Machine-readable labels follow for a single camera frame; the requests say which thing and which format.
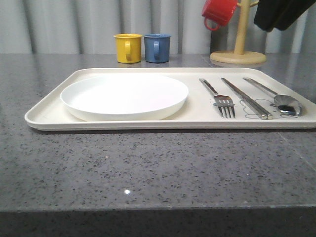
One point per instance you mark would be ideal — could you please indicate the red mug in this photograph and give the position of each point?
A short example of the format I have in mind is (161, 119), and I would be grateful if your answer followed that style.
(218, 11)

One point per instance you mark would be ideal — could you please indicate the blue mug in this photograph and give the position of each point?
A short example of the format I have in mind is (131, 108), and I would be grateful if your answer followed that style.
(157, 48)

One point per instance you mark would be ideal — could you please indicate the silver metal fork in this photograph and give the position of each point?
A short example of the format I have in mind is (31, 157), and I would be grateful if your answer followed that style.
(223, 103)

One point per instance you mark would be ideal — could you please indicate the wooden mug tree stand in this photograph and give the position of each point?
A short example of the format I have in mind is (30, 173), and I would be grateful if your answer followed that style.
(239, 55)

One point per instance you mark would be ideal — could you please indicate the white round plate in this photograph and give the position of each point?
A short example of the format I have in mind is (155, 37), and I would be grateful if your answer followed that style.
(118, 97)

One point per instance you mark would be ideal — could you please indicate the yellow mug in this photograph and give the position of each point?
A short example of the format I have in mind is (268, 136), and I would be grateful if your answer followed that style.
(128, 48)

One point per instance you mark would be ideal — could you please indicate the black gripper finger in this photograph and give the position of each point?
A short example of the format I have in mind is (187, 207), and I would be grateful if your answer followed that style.
(293, 10)
(268, 12)

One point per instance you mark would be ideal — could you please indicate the silver metal spoon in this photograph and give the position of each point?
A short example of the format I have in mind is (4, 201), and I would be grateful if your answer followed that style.
(286, 104)

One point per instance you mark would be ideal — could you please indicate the cream rabbit serving tray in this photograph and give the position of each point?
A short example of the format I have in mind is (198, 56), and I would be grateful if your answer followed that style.
(253, 107)

